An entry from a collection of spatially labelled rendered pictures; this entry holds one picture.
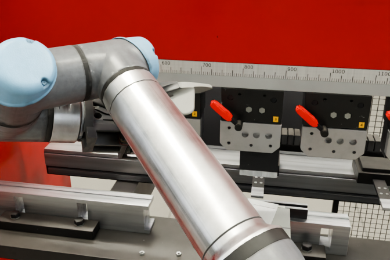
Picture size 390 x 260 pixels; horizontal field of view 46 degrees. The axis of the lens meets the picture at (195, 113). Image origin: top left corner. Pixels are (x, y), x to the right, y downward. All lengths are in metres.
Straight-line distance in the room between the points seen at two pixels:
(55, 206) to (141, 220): 0.26
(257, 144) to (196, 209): 0.70
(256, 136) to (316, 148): 0.15
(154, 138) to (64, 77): 0.14
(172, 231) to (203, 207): 0.91
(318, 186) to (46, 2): 0.97
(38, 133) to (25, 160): 1.13
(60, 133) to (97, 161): 0.94
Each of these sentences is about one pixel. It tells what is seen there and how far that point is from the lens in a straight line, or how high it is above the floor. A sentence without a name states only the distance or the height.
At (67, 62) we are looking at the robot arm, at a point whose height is 1.55.
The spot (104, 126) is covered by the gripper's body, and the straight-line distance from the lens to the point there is 0.68.
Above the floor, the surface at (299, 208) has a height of 1.00.
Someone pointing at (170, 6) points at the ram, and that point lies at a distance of 1.08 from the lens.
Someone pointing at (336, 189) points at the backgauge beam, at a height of 0.93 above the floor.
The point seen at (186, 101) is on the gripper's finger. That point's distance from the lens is 0.70.
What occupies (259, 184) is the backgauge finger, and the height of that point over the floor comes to 1.00.
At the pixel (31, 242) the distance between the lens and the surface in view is 1.42.
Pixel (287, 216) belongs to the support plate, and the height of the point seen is 1.00.
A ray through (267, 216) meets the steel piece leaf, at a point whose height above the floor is 1.00.
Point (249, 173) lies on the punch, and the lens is 1.24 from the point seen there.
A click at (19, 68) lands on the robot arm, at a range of 0.55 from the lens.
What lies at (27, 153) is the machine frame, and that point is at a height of 0.92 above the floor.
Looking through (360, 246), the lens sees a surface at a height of 0.88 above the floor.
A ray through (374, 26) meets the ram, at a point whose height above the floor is 1.50.
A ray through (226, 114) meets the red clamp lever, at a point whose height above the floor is 1.29.
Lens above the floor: 1.70
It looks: 22 degrees down
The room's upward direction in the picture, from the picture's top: straight up
